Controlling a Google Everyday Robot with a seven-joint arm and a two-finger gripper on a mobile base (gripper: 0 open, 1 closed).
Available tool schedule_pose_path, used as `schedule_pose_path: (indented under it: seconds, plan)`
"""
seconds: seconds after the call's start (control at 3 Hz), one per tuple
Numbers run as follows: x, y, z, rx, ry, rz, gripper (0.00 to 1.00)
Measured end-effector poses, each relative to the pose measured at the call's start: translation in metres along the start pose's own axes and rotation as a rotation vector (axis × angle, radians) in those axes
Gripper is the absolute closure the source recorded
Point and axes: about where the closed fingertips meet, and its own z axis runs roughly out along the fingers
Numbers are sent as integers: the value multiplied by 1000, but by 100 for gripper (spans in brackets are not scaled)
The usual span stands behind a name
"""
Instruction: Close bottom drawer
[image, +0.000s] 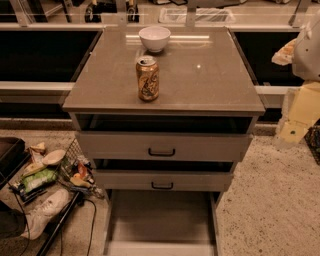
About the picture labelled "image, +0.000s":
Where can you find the clear plastic tray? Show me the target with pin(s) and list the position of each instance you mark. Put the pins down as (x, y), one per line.
(203, 15)

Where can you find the wire basket with items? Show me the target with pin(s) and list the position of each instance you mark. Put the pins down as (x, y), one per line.
(76, 172)

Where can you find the black tripod leg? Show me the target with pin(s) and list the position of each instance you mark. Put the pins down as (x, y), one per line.
(56, 226)

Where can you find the green snack bag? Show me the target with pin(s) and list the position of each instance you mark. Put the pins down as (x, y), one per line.
(38, 179)

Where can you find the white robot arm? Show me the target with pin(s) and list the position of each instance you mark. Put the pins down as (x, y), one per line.
(303, 53)

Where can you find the small white dish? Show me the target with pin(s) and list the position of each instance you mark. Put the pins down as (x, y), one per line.
(54, 157)

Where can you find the grey drawer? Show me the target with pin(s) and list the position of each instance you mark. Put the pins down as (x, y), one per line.
(163, 146)
(163, 180)
(161, 223)

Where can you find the white bowl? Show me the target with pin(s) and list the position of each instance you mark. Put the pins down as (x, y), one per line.
(154, 38)

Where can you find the grey bottom drawer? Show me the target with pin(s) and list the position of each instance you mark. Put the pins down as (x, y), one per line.
(161, 223)

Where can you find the grey top drawer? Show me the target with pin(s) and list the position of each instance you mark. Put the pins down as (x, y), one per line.
(163, 146)

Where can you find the black bin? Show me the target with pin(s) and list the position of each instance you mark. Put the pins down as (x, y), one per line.
(12, 156)

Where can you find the grey middle drawer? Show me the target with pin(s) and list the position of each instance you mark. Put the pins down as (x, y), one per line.
(163, 180)

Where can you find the gold soda can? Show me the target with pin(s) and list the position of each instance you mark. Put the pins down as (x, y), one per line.
(147, 71)

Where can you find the black wire basket right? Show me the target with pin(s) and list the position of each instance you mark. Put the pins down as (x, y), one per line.
(312, 139)

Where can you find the grey drawer cabinet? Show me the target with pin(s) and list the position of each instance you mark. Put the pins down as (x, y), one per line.
(204, 89)

